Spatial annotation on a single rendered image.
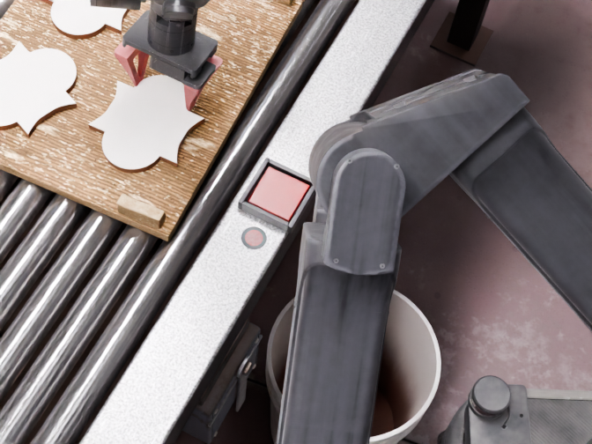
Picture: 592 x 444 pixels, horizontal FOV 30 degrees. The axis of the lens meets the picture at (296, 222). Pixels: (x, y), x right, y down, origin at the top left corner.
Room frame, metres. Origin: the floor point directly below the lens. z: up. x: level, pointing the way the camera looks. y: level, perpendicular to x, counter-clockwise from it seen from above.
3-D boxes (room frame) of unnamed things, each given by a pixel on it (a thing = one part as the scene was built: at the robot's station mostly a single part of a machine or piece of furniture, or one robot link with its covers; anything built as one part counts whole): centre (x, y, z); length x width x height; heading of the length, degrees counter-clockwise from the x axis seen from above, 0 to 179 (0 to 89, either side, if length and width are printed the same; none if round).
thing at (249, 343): (0.50, 0.09, 0.77); 0.14 x 0.11 x 0.18; 160
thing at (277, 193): (0.69, 0.03, 0.92); 0.06 x 0.06 x 0.01; 70
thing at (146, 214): (0.63, 0.19, 0.95); 0.06 x 0.02 x 0.03; 74
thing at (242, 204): (0.69, 0.03, 0.92); 0.08 x 0.08 x 0.02; 70
